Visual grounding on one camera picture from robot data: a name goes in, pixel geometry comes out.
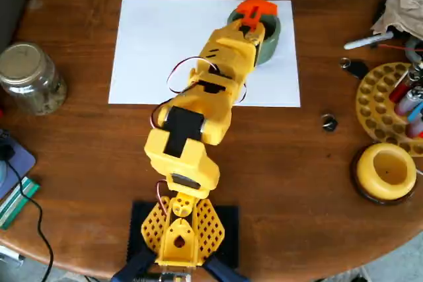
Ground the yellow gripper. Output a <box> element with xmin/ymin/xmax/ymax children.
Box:
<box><xmin>197</xmin><ymin>19</ymin><xmax>266</xmax><ymax>77</ymax></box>

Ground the orange printed plastic object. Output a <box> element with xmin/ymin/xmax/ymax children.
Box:
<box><xmin>235</xmin><ymin>0</ymin><xmax>278</xmax><ymax>30</ymax></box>

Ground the yellow perforated robot base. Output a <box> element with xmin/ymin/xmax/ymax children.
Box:
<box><xmin>141</xmin><ymin>194</ymin><xmax>227</xmax><ymax>267</ymax></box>

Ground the green ceramic cup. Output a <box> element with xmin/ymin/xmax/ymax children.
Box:
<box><xmin>227</xmin><ymin>7</ymin><xmax>282</xmax><ymax>66</ymax></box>

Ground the white paper sheet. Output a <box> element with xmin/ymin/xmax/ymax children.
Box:
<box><xmin>108</xmin><ymin>0</ymin><xmax>301</xmax><ymax>108</ymax></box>

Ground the white marker pen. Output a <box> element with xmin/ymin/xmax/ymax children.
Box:
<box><xmin>343</xmin><ymin>30</ymin><xmax>395</xmax><ymax>51</ymax></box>

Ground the yellow round holed holder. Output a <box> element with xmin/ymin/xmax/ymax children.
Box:
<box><xmin>355</xmin><ymin>61</ymin><xmax>423</xmax><ymax>157</ymax></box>

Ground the crumpled brown paper bag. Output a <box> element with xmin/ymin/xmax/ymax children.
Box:
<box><xmin>370</xmin><ymin>0</ymin><xmax>423</xmax><ymax>41</ymax></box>

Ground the grey metal shackle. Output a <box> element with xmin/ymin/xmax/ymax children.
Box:
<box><xmin>404</xmin><ymin>36</ymin><xmax>423</xmax><ymax>63</ymax></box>

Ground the pink lighter with silver top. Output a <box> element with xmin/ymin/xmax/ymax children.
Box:
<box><xmin>395</xmin><ymin>87</ymin><xmax>423</xmax><ymax>116</ymax></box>

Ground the yellow round bowl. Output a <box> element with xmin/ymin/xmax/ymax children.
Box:
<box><xmin>356</xmin><ymin>142</ymin><xmax>418</xmax><ymax>201</ymax></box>

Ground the blue lighter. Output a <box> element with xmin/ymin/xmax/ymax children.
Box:
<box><xmin>406</xmin><ymin>102</ymin><xmax>423</xmax><ymax>123</ymax></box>

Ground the pink red lighter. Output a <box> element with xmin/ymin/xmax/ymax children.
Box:
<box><xmin>405</xmin><ymin>118</ymin><xmax>423</xmax><ymax>139</ymax></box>

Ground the glass jar with gold lid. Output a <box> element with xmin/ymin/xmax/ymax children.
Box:
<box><xmin>0</xmin><ymin>42</ymin><xmax>68</xmax><ymax>117</ymax></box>

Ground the purple notebook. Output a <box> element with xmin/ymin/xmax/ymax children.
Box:
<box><xmin>0</xmin><ymin>128</ymin><xmax>36</xmax><ymax>200</ymax></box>

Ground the black plug adapter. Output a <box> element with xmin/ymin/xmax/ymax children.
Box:
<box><xmin>0</xmin><ymin>129</ymin><xmax>16</xmax><ymax>161</ymax></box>

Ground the green white striped book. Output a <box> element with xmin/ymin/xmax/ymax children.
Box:
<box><xmin>0</xmin><ymin>176</ymin><xmax>42</xmax><ymax>230</ymax></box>

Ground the white pen with black cap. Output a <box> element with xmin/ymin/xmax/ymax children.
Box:
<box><xmin>0</xmin><ymin>245</ymin><xmax>26</xmax><ymax>265</ymax></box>

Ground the black key fob with ring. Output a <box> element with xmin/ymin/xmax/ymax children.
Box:
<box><xmin>339</xmin><ymin>57</ymin><xmax>370</xmax><ymax>80</ymax></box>

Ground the thin red wire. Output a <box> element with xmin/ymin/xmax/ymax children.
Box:
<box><xmin>378</xmin><ymin>43</ymin><xmax>423</xmax><ymax>52</ymax></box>

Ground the black power cable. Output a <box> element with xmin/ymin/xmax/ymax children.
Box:
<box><xmin>0</xmin><ymin>149</ymin><xmax>55</xmax><ymax>282</ymax></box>

